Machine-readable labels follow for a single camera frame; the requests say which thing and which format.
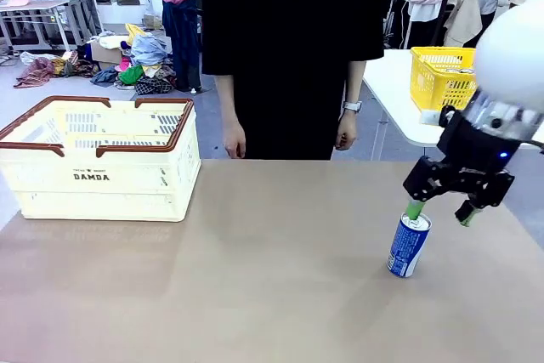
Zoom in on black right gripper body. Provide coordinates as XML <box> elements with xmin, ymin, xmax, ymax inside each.
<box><xmin>437</xmin><ymin>105</ymin><xmax>522</xmax><ymax>177</ymax></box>

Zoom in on blue drink can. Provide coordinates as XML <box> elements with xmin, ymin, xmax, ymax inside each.
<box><xmin>386</xmin><ymin>212</ymin><xmax>433</xmax><ymax>279</ymax></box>

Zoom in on person's right forearm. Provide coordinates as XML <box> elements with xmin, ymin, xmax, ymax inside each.
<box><xmin>214</xmin><ymin>73</ymin><xmax>244</xmax><ymax>122</ymax></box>

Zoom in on person's left forearm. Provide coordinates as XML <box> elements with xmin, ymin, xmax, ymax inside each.
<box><xmin>339</xmin><ymin>60</ymin><xmax>367</xmax><ymax>103</ymax></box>

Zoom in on yellow plastic basket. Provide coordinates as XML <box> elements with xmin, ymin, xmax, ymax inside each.
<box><xmin>410</xmin><ymin>46</ymin><xmax>479</xmax><ymax>113</ymax></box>

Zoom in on cream shopping basket brown rim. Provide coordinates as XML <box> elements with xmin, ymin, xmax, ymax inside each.
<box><xmin>0</xmin><ymin>95</ymin><xmax>201</xmax><ymax>223</ymax></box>

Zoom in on person's left hand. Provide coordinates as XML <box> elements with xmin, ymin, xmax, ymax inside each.
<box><xmin>334</xmin><ymin>111</ymin><xmax>358</xmax><ymax>151</ymax></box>

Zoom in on person's right hand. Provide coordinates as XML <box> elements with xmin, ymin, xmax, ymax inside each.
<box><xmin>222</xmin><ymin>118</ymin><xmax>247</xmax><ymax>159</ymax></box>

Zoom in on white side table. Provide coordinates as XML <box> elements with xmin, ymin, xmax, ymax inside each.
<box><xmin>361</xmin><ymin>48</ymin><xmax>544</xmax><ymax>161</ymax></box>

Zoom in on beige hanging jacket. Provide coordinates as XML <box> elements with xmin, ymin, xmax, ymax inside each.
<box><xmin>444</xmin><ymin>0</ymin><xmax>484</xmax><ymax>48</ymax></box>

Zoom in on person in black dress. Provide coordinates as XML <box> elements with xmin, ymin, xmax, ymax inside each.
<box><xmin>200</xmin><ymin>0</ymin><xmax>388</xmax><ymax>161</ymax></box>

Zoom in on dark plaid cloth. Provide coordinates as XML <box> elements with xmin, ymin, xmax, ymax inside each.
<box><xmin>134</xmin><ymin>76</ymin><xmax>176</xmax><ymax>96</ymax></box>

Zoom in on blue grey clothes heap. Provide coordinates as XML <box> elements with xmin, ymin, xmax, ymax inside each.
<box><xmin>129</xmin><ymin>32</ymin><xmax>169</xmax><ymax>67</ymax></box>

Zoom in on green cloth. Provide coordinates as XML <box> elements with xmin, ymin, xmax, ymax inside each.
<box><xmin>117</xmin><ymin>64</ymin><xmax>145</xmax><ymax>86</ymax></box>

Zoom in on cardboard box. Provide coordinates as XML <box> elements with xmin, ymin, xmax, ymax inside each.
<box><xmin>88</xmin><ymin>37</ymin><xmax>131</xmax><ymax>67</ymax></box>

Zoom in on red patterned cloth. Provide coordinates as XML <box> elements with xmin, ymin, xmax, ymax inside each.
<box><xmin>14</xmin><ymin>56</ymin><xmax>57</xmax><ymax>90</ymax></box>

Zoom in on grey background desk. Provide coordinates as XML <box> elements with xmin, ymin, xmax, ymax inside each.
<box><xmin>0</xmin><ymin>0</ymin><xmax>105</xmax><ymax>52</ymax></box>

